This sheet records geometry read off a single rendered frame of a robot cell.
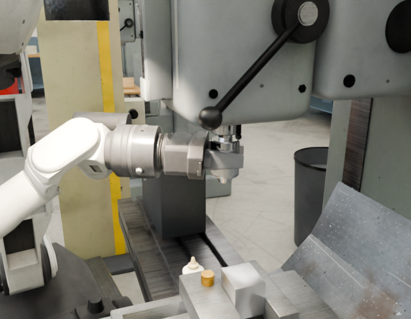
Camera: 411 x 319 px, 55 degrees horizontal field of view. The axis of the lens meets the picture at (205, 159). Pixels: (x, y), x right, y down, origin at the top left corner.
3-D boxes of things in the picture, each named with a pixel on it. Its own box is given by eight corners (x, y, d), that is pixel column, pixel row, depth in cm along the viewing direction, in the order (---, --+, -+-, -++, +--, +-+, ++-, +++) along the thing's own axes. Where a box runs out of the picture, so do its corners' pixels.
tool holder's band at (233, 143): (235, 139, 67) (235, 133, 67) (243, 147, 63) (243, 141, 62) (208, 141, 66) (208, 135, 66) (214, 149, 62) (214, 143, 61)
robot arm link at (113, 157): (125, 165, 60) (52, 162, 61) (139, 188, 70) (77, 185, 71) (135, 100, 65) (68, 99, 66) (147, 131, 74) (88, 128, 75)
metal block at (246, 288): (234, 321, 62) (235, 289, 60) (220, 298, 67) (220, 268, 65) (264, 314, 63) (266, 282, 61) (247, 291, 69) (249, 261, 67)
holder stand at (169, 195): (161, 240, 100) (158, 166, 94) (142, 205, 120) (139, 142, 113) (206, 231, 104) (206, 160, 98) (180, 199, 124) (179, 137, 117)
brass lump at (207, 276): (203, 288, 65) (203, 278, 64) (199, 280, 67) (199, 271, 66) (216, 285, 65) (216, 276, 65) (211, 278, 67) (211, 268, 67)
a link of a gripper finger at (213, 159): (242, 169, 63) (204, 168, 63) (244, 150, 62) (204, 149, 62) (242, 173, 61) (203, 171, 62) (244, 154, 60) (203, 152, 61)
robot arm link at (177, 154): (202, 137, 58) (122, 134, 59) (201, 198, 61) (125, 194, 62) (209, 118, 70) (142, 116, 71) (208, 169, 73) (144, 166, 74)
